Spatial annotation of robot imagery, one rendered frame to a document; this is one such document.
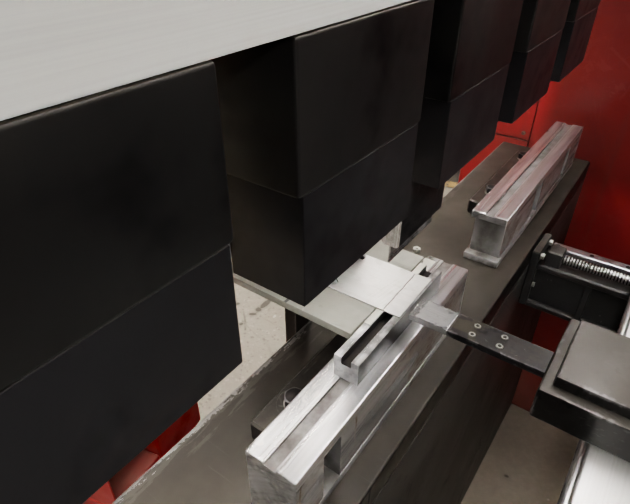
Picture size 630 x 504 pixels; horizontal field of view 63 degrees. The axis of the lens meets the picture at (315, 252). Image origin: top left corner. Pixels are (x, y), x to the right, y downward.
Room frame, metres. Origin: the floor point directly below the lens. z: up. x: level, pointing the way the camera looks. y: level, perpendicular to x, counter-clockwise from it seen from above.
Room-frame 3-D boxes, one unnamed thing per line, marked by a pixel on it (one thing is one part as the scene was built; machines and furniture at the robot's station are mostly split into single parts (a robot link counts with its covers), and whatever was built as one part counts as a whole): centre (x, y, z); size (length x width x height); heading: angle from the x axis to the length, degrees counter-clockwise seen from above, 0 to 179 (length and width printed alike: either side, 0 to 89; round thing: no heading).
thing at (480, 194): (1.00, -0.41, 0.89); 0.30 x 0.05 x 0.03; 144
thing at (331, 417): (0.43, -0.07, 0.92); 0.39 x 0.06 x 0.10; 144
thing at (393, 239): (0.48, -0.11, 1.13); 0.10 x 0.02 x 0.10; 144
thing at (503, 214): (0.92, -0.43, 0.92); 0.50 x 0.06 x 0.10; 144
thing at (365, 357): (0.46, -0.09, 0.99); 0.20 x 0.03 x 0.03; 144
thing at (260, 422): (0.48, -0.03, 0.89); 0.30 x 0.05 x 0.03; 144
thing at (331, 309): (0.56, 0.02, 1.00); 0.26 x 0.18 x 0.01; 54
